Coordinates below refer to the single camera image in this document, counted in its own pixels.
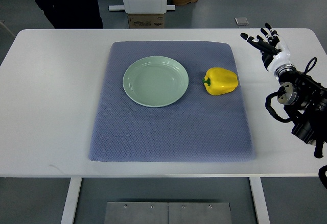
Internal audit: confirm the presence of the blue quilted mat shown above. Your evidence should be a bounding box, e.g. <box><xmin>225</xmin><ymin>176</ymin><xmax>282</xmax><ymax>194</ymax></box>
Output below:
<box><xmin>88</xmin><ymin>41</ymin><xmax>256</xmax><ymax>163</ymax></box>

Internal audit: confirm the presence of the white table leg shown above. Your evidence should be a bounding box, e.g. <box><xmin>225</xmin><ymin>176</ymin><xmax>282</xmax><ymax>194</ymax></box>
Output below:
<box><xmin>61</xmin><ymin>177</ymin><xmax>82</xmax><ymax>224</ymax></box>
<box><xmin>249</xmin><ymin>177</ymin><xmax>270</xmax><ymax>224</ymax></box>

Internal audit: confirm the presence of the person in dark trousers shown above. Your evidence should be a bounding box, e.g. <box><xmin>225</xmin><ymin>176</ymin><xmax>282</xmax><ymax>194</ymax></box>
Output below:
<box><xmin>34</xmin><ymin>0</ymin><xmax>103</xmax><ymax>29</ymax></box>

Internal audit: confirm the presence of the cardboard box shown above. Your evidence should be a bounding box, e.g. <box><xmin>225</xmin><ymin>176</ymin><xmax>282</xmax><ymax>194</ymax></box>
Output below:
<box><xmin>128</xmin><ymin>14</ymin><xmax>165</xmax><ymax>29</ymax></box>

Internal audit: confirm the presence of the white table leg right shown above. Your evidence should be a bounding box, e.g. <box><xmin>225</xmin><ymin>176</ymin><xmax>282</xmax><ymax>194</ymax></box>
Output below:
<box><xmin>249</xmin><ymin>177</ymin><xmax>270</xmax><ymax>224</ymax></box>

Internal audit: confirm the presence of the yellow bell pepper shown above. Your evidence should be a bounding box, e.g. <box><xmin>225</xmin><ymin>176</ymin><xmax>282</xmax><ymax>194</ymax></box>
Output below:
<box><xmin>202</xmin><ymin>67</ymin><xmax>239</xmax><ymax>95</ymax></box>

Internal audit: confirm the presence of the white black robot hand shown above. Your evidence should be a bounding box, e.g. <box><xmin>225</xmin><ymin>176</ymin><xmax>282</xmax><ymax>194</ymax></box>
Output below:
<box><xmin>240</xmin><ymin>23</ymin><xmax>296</xmax><ymax>79</ymax></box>

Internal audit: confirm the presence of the white table leg left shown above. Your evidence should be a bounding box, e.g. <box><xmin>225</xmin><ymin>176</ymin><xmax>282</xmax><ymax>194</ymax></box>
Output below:
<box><xmin>61</xmin><ymin>177</ymin><xmax>82</xmax><ymax>224</ymax></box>

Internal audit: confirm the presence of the grey metal base plate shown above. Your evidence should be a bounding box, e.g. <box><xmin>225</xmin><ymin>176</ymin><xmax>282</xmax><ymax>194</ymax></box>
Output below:
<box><xmin>104</xmin><ymin>202</ymin><xmax>232</xmax><ymax>223</ymax></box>

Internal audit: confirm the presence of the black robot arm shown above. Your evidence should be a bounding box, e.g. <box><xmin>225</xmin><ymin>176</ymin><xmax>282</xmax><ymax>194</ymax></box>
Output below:
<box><xmin>265</xmin><ymin>57</ymin><xmax>326</xmax><ymax>159</ymax></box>

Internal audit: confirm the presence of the light green plate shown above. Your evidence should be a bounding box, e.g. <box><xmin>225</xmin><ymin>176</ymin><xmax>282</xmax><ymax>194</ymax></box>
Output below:
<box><xmin>122</xmin><ymin>56</ymin><xmax>189</xmax><ymax>107</ymax></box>

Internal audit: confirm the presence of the small grey floor plate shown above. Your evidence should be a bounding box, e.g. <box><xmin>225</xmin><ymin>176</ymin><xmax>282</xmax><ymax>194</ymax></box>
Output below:
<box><xmin>235</xmin><ymin>17</ymin><xmax>249</xmax><ymax>26</ymax></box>

